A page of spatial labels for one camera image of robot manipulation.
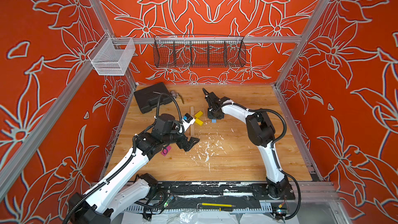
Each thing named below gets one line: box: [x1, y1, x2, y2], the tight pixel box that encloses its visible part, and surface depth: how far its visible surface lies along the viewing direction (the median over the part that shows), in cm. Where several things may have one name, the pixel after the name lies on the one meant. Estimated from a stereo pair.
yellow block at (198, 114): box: [194, 110, 204, 119], surface depth 103 cm
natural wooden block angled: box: [189, 124, 195, 137], surface depth 96 cm
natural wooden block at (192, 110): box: [189, 105, 195, 116], surface depth 106 cm
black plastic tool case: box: [133, 81, 173, 114], surface depth 108 cm
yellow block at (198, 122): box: [194, 118, 204, 126], surface depth 100 cm
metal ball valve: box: [169, 90, 185, 105], surface depth 113 cm
